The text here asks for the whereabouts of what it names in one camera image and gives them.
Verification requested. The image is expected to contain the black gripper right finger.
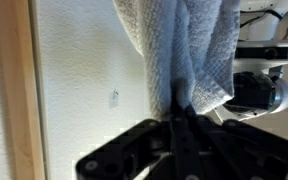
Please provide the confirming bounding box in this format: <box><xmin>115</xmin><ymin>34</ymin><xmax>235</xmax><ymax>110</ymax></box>
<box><xmin>183</xmin><ymin>104</ymin><xmax>288</xmax><ymax>180</ymax></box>

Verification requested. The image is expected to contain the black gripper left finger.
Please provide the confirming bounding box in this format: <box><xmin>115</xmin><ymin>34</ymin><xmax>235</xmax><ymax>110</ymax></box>
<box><xmin>75</xmin><ymin>79</ymin><xmax>187</xmax><ymax>180</ymax></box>

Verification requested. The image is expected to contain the white terry towel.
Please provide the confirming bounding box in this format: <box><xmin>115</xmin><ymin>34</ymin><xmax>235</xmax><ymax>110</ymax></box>
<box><xmin>112</xmin><ymin>0</ymin><xmax>242</xmax><ymax>121</ymax></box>

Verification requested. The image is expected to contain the black silver cylindrical device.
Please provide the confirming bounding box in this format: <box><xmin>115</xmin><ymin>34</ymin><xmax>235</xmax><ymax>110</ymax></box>
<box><xmin>222</xmin><ymin>71</ymin><xmax>288</xmax><ymax>122</ymax></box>

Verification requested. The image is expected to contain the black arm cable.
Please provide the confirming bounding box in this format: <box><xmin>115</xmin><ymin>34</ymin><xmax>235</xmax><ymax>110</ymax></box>
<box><xmin>239</xmin><ymin>9</ymin><xmax>284</xmax><ymax>29</ymax></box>

